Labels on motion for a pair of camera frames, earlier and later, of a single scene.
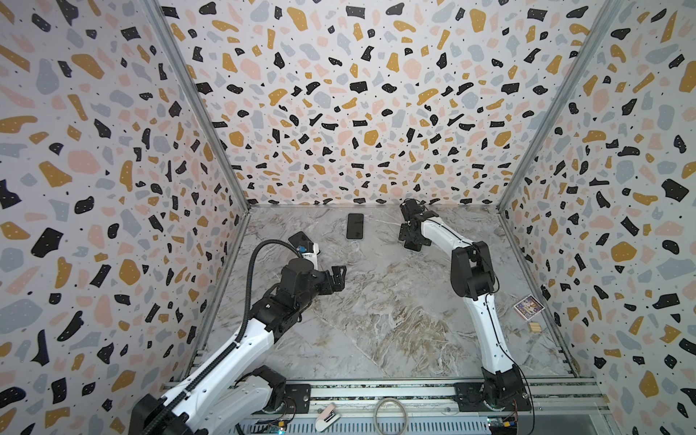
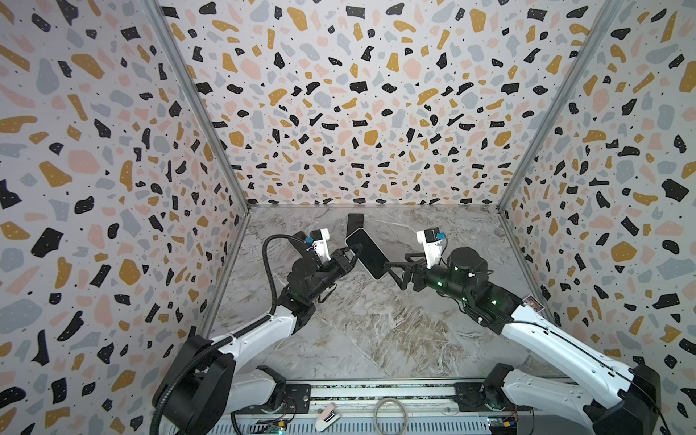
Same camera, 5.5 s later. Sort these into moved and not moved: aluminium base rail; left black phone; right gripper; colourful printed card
Moved: right gripper
Not moved: left black phone; colourful printed card; aluminium base rail
